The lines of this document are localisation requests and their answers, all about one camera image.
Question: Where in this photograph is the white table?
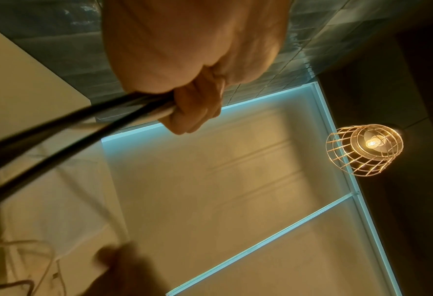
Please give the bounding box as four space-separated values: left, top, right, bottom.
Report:
0 20 93 148

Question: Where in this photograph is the person's left hand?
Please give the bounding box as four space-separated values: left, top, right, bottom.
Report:
102 0 294 136

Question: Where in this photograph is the blue LED light strip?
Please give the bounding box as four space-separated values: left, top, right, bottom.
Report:
309 82 404 296
165 192 360 296
100 82 318 142

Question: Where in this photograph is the wire cage pendant lamp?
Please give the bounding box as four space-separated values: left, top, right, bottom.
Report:
325 123 405 178

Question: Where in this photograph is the person's right hand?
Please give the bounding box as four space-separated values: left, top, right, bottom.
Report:
93 241 171 296

